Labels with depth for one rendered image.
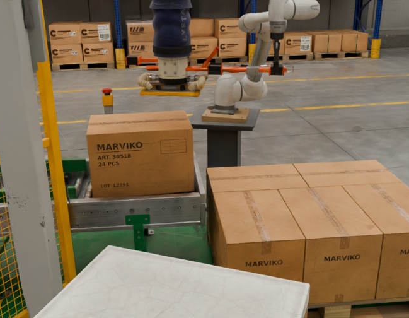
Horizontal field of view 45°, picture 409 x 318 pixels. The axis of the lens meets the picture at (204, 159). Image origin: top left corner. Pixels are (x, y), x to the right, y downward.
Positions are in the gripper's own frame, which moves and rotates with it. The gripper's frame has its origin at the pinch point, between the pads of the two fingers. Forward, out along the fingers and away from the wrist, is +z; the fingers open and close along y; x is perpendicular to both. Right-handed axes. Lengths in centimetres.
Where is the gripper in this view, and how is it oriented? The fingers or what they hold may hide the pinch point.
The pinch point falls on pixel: (275, 68)
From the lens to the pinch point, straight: 286.3
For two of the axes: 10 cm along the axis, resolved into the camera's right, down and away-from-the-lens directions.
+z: 0.1, 9.3, 3.6
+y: -1.3, 3.6, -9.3
